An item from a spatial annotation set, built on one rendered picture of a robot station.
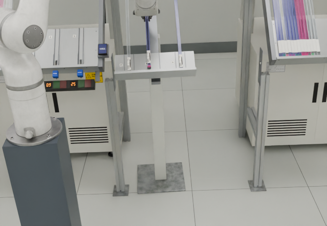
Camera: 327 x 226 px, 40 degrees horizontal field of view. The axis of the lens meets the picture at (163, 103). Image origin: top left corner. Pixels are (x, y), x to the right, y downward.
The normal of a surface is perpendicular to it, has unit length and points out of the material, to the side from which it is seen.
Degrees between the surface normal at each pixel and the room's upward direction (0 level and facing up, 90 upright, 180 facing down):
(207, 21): 90
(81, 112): 90
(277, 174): 0
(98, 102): 90
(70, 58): 45
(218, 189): 0
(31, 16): 63
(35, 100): 90
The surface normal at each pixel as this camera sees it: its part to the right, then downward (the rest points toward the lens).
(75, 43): -0.03, -0.30
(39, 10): 0.80, -0.18
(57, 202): 0.06, 0.46
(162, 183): -0.04, -0.89
